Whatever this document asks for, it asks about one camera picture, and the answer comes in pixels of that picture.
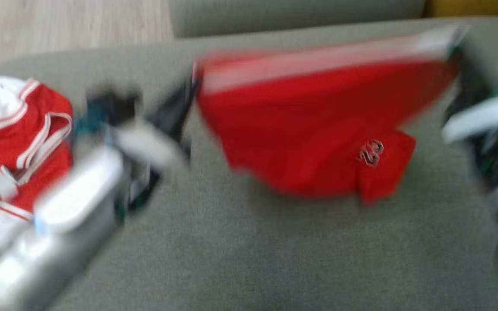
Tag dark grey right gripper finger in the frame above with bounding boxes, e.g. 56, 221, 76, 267
445, 43, 492, 122

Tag white and dark left gripper body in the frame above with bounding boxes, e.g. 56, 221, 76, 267
73, 91, 190, 222

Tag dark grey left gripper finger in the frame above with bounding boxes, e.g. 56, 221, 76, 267
146, 76, 201, 144

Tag white and dark right gripper body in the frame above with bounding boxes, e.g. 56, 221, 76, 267
441, 88, 498, 191

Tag red shorts with white stripe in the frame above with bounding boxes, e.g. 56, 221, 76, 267
193, 26, 463, 206

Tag red and white jersey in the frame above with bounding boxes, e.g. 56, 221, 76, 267
0, 76, 74, 268

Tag small grey sofa cushion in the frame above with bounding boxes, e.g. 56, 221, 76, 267
169, 0, 427, 38

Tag large grey ottoman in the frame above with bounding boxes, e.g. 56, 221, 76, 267
0, 17, 498, 311

